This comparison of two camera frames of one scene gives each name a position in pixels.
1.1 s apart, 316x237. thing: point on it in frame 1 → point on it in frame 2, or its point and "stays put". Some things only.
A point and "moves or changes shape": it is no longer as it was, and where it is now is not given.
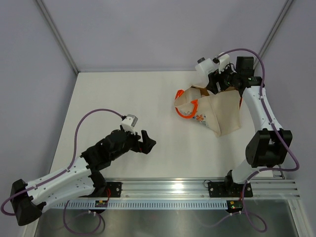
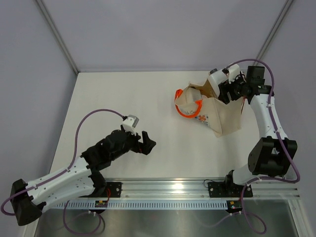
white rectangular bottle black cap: [205, 66] moves or changes shape
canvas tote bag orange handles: [220, 112] stays put
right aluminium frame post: [274, 29] stays put
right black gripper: [215, 77] → [226, 87]
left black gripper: [144, 146] stays put
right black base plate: [223, 189] stays put
